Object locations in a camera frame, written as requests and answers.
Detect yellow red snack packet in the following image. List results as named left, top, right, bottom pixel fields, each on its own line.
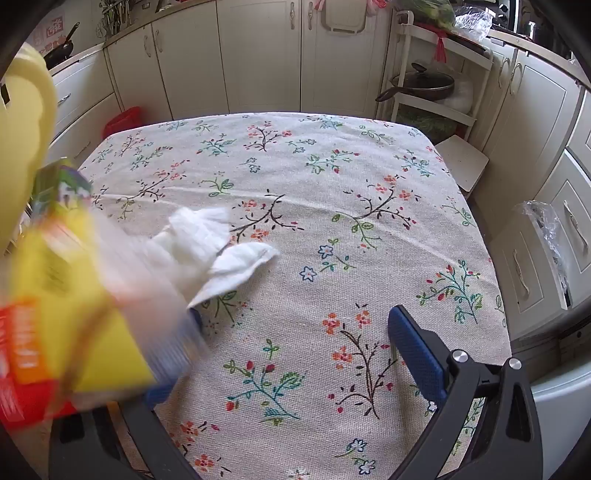
left=0, top=217, right=158, bottom=430

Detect red tassel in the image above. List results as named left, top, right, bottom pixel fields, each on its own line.
left=433, top=25, right=448, bottom=64

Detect green vegetables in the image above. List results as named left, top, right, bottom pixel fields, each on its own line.
left=402, top=0, right=455, bottom=28

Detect utensil rack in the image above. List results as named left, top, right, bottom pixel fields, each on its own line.
left=97, top=0, right=134, bottom=40

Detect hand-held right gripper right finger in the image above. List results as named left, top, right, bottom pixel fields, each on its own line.
left=388, top=304, right=544, bottom=480

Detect white tissue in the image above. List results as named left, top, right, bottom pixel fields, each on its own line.
left=150, top=206, right=280, bottom=310

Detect floral tablecloth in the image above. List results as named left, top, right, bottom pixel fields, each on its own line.
left=78, top=111, right=513, bottom=480

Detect blue green milk carton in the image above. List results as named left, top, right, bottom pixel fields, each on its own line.
left=30, top=157, right=204, bottom=388

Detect red waste bin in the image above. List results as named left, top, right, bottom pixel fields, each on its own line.
left=102, top=106, right=145, bottom=139

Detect black frying pan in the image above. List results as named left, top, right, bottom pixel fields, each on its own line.
left=41, top=22, right=81, bottom=70

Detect black pan with lid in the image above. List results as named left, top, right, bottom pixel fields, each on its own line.
left=375, top=62, right=457, bottom=103

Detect white refrigerator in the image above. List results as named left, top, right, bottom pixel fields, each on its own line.
left=526, top=355, right=591, bottom=480

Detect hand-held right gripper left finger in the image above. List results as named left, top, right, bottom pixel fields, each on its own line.
left=48, top=308, right=206, bottom=480

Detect white stool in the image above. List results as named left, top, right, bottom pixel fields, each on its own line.
left=434, top=135, right=490, bottom=199

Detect white cutting board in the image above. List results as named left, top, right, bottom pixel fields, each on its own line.
left=318, top=0, right=370, bottom=33

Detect yellow plastic bin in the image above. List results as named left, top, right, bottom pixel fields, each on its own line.
left=0, top=44, right=58, bottom=254

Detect white storage rack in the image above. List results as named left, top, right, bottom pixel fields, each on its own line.
left=376, top=9, right=495, bottom=139

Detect crumpled clear plastic bag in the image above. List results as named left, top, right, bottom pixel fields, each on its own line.
left=455, top=10, right=494, bottom=40

